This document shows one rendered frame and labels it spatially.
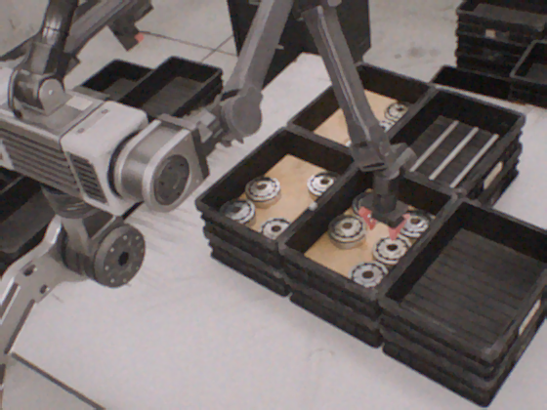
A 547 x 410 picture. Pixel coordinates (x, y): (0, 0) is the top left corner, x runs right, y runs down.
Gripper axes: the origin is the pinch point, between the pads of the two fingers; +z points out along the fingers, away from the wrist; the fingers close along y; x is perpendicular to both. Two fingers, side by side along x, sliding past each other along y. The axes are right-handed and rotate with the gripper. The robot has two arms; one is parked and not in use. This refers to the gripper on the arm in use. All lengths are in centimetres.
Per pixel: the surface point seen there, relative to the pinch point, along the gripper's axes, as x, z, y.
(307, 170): -18.1, 12.4, 40.3
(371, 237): -6.6, 11.8, 7.9
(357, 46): -163, 67, 131
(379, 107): -55, 10, 41
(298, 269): 16.1, 9.6, 14.1
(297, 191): -9.2, 12.8, 36.5
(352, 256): 1.7, 12.4, 8.1
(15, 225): 35, 55, 138
